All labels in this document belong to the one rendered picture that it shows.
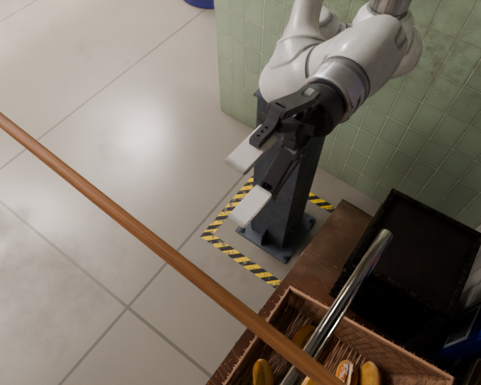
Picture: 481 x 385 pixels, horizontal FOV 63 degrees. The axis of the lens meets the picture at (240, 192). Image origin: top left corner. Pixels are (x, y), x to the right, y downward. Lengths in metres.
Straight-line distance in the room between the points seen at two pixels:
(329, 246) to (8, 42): 2.89
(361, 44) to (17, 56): 3.01
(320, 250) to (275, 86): 0.84
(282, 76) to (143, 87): 2.17
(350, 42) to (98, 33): 2.88
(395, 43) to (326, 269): 0.94
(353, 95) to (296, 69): 0.16
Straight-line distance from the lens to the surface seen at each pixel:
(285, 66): 0.76
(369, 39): 0.67
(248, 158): 0.45
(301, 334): 1.31
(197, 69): 2.94
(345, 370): 1.32
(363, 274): 0.83
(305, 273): 1.44
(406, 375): 1.35
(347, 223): 1.56
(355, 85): 0.61
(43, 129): 2.83
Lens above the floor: 1.92
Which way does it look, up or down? 58 degrees down
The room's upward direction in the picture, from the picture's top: straight up
